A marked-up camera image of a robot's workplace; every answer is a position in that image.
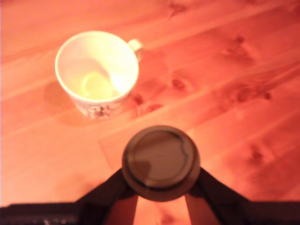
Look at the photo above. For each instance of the grey coffee capsule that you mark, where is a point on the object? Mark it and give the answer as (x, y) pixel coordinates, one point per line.
(161, 161)

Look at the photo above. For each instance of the white mug with cartoon print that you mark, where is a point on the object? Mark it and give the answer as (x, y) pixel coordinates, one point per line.
(93, 61)

